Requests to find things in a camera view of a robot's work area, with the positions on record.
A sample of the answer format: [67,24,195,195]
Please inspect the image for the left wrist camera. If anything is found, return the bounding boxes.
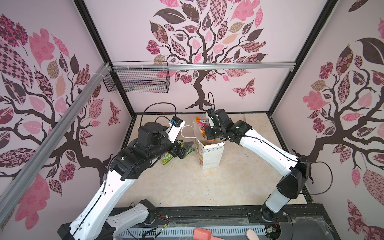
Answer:
[166,116,186,143]

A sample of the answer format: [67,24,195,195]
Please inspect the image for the beige round object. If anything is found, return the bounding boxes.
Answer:
[246,229,259,240]

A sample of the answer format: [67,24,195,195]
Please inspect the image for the aluminium rail left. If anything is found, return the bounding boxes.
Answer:
[0,62,112,226]

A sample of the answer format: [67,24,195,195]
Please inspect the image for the orange red snack packet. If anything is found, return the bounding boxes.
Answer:
[195,117,210,139]

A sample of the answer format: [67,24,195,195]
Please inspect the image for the pink plastic scoop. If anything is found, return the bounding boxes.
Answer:
[193,228,224,240]

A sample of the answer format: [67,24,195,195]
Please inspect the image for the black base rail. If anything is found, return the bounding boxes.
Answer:
[130,204,340,240]

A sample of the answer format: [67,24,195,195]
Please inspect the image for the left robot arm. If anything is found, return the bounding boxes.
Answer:
[58,117,192,240]

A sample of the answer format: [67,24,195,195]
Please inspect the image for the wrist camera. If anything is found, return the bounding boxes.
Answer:
[166,116,186,143]
[206,108,219,128]

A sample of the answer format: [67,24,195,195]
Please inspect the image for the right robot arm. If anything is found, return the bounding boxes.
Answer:
[206,109,311,218]

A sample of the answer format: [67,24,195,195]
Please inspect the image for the aluminium rail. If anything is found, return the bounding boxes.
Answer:
[113,62,296,71]
[0,62,112,226]

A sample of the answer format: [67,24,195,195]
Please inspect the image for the white slotted cable duct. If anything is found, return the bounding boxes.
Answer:
[119,226,267,239]

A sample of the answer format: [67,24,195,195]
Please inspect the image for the black wire basket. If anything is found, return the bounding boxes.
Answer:
[103,60,171,94]

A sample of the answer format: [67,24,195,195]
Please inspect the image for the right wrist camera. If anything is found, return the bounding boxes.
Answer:
[206,108,219,128]

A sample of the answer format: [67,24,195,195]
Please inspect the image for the aluminium rail back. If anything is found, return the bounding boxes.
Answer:
[113,62,296,71]

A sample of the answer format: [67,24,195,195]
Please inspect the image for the white patterned paper bag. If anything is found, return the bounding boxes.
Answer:
[181,120,225,171]

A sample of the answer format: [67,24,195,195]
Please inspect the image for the green snack packet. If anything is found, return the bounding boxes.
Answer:
[161,153,175,165]
[186,148,195,157]

